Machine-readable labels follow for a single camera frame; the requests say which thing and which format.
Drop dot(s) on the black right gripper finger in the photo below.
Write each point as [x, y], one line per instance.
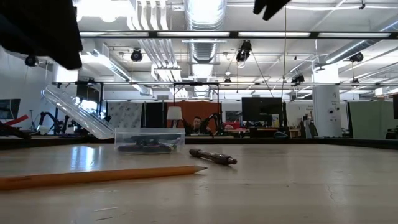
[273, 6]
[259, 6]

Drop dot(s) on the clear plastic box lid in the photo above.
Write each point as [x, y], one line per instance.
[77, 112]

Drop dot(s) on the clear plastic supply box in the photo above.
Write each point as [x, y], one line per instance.
[122, 135]

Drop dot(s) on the black pen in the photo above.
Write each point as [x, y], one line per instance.
[214, 157]

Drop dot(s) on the orange pencil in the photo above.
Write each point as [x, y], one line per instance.
[93, 177]

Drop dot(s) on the black background robot arm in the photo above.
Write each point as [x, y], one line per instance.
[219, 123]
[43, 115]

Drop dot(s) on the black overhead rig beam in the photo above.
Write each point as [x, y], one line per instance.
[233, 34]

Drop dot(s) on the red slanted bar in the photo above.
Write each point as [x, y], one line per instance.
[17, 119]

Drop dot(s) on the black monitor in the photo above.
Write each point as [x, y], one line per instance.
[261, 110]

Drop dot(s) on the white round column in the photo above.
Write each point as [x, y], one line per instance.
[326, 109]

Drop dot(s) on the orange partition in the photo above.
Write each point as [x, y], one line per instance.
[192, 109]

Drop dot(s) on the grey patterned partition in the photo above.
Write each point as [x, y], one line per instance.
[124, 115]

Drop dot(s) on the cluttered background desk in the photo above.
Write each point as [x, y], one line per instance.
[264, 132]

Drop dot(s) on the person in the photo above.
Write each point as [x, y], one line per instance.
[196, 124]

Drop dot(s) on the white lampshade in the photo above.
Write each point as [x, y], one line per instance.
[174, 113]

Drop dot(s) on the green partition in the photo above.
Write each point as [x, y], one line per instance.
[370, 119]

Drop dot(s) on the black ceiling-hung camera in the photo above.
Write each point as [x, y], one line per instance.
[136, 56]
[298, 79]
[31, 60]
[357, 57]
[244, 51]

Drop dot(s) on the silver ceiling duct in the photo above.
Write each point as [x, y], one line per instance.
[203, 49]

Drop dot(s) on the dark wall monitor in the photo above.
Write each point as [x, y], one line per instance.
[9, 109]

